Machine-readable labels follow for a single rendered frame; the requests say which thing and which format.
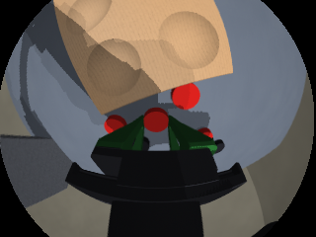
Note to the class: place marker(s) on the red disc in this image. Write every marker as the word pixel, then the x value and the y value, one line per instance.
pixel 206 131
pixel 156 119
pixel 185 97
pixel 114 122

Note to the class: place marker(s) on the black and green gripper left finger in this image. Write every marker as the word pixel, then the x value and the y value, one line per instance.
pixel 124 136

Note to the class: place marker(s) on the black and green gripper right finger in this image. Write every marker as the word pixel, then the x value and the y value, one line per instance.
pixel 188 137

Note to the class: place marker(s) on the tan tray with round pockets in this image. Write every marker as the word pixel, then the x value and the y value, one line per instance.
pixel 127 50

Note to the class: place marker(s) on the black disc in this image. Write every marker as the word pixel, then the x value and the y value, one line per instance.
pixel 146 143
pixel 220 145

